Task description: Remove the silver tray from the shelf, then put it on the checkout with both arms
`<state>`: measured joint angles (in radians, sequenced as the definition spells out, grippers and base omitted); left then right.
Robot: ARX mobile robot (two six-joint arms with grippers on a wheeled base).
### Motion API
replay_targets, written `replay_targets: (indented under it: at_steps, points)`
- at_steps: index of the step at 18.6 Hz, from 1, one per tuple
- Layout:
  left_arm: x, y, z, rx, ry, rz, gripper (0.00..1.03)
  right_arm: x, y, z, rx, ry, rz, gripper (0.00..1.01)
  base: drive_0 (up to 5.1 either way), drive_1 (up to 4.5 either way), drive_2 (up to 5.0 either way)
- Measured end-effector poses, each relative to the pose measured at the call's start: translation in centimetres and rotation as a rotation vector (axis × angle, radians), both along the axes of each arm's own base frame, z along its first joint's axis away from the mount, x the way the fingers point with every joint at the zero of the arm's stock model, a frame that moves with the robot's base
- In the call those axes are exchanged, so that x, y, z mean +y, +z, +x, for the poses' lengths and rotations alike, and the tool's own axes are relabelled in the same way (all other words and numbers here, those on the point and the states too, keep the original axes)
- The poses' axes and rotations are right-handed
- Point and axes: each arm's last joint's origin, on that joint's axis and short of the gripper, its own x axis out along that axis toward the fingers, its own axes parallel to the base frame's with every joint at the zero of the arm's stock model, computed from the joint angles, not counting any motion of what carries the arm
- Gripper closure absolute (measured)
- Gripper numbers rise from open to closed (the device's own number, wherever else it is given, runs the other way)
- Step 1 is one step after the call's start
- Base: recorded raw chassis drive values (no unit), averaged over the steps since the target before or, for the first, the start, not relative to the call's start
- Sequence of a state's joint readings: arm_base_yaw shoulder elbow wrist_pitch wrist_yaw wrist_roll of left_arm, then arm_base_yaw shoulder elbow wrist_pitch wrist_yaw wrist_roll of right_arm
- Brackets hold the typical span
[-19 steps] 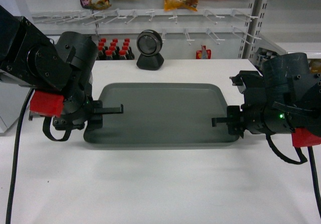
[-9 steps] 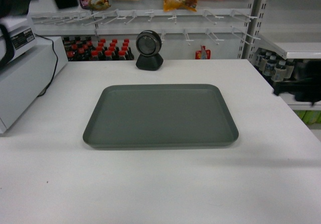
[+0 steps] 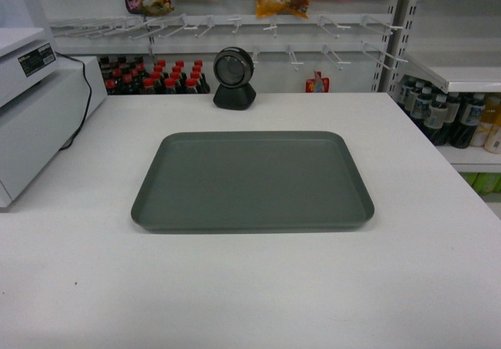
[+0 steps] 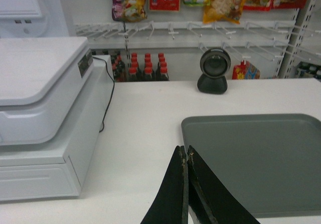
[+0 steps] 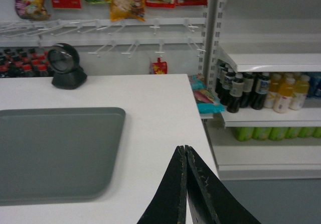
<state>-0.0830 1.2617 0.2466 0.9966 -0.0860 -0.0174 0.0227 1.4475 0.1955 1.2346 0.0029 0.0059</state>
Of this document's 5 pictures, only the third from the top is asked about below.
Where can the grey rectangular tray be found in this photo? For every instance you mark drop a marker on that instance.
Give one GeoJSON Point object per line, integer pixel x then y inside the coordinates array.
{"type": "Point", "coordinates": [252, 182]}

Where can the black barcode scanner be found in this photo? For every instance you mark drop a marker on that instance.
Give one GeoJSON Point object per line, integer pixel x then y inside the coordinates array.
{"type": "Point", "coordinates": [233, 68]}

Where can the red snack pouch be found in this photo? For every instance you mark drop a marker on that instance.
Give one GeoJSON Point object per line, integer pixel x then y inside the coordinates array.
{"type": "Point", "coordinates": [317, 84]}

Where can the white cash register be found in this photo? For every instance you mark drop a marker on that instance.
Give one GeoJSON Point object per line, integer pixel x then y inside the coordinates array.
{"type": "Point", "coordinates": [45, 99]}

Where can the white metal shelf unit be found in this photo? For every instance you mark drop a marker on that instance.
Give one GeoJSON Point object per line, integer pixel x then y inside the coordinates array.
{"type": "Point", "coordinates": [452, 44]}

